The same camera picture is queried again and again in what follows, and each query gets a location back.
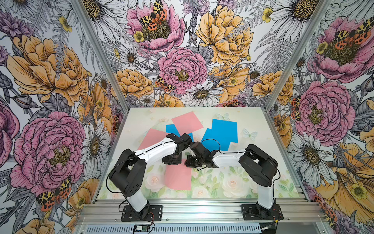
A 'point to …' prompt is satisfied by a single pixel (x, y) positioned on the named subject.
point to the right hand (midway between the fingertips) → (185, 167)
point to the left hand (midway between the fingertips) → (168, 165)
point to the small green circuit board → (141, 227)
